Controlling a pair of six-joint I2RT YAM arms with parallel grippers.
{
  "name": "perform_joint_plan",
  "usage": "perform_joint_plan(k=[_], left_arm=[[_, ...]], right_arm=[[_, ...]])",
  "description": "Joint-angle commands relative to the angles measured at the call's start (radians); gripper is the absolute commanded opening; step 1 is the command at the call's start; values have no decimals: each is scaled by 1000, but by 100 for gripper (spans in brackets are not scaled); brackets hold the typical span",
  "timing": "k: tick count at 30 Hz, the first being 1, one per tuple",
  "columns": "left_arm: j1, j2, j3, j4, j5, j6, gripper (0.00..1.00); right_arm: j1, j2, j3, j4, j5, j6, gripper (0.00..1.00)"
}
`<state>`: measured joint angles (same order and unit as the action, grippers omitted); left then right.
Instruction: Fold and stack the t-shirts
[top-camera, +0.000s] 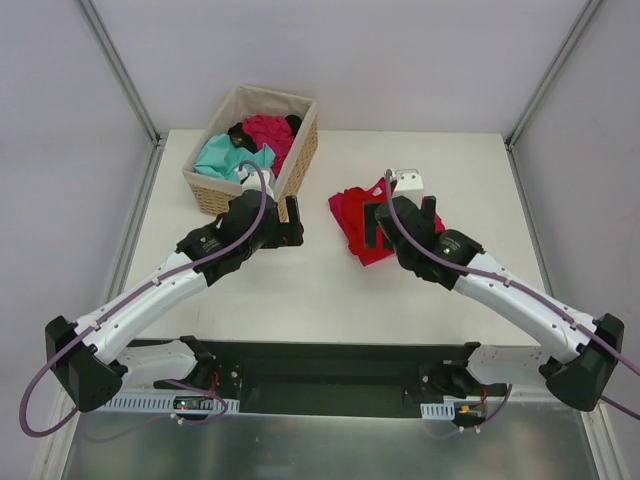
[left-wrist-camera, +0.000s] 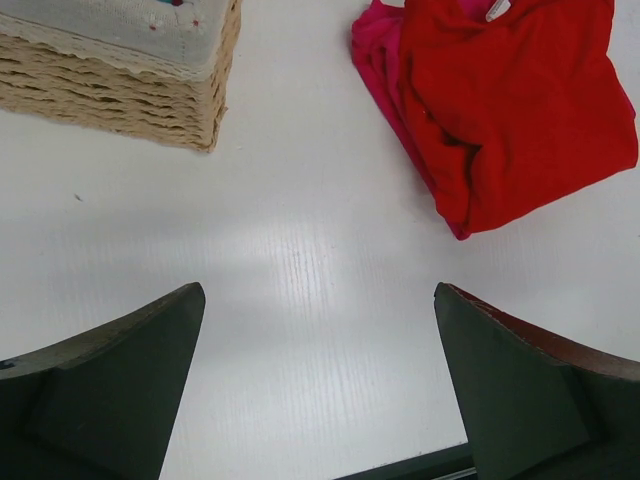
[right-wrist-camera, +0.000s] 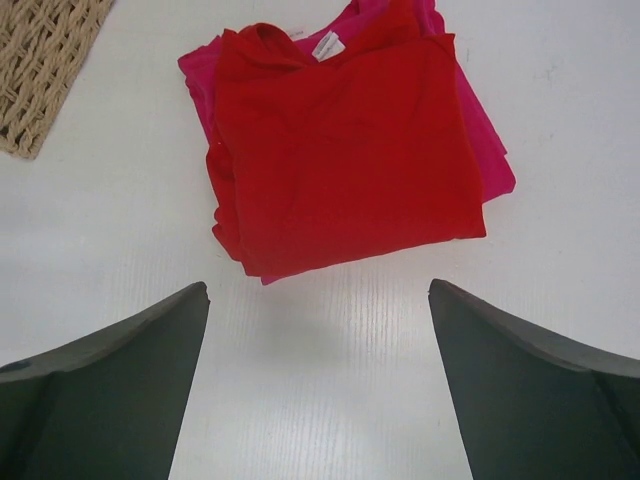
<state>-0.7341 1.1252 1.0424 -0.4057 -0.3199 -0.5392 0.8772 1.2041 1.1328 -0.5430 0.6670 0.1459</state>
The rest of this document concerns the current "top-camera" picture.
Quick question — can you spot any red t shirt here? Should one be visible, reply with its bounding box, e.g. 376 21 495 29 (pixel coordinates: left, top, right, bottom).
327 185 447 267

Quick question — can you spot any wicker basket with liner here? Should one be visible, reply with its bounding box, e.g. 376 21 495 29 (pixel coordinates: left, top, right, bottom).
182 84 318 220

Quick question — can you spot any teal t shirt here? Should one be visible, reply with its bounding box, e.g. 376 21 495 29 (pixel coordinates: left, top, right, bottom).
194 134 276 183

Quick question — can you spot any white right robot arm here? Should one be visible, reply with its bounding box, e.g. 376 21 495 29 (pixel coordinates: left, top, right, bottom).
364 197 625 412

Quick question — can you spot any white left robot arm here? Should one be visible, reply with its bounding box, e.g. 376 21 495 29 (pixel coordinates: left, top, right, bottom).
45 190 304 413

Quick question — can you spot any magenta t shirt in basket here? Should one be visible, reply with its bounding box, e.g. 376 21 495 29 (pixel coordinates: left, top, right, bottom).
242 114 302 176

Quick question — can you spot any black t shirt in basket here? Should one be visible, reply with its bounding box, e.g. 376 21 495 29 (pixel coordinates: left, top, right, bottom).
227 114 302 154

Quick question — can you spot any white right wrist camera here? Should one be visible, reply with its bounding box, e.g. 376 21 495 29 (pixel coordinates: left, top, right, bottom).
391 169 424 208

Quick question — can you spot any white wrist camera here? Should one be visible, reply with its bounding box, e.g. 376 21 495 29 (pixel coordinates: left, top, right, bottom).
238 166 276 198
391 169 424 208

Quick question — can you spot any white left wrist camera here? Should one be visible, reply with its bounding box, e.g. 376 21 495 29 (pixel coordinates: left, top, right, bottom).
238 166 276 198

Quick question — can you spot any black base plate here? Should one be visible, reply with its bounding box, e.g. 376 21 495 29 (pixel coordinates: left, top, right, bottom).
184 336 507 418

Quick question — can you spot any right white cable duct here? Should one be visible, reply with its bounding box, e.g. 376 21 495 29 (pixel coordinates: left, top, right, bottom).
420 401 456 421

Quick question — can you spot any white cable duct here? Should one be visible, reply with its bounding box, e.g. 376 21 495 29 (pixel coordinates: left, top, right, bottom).
98 392 240 415
420 401 456 421

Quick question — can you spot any left white cable duct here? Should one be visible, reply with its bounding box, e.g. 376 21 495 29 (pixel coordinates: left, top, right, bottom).
98 392 240 415

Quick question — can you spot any right aluminium frame post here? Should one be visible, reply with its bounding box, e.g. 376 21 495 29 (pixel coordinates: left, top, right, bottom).
503 0 619 151

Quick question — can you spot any aluminium frame post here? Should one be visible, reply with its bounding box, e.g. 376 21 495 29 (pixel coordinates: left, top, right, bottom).
503 0 619 151
77 0 166 149

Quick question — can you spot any left aluminium frame post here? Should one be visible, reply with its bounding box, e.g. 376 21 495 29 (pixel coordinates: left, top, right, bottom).
77 0 166 149

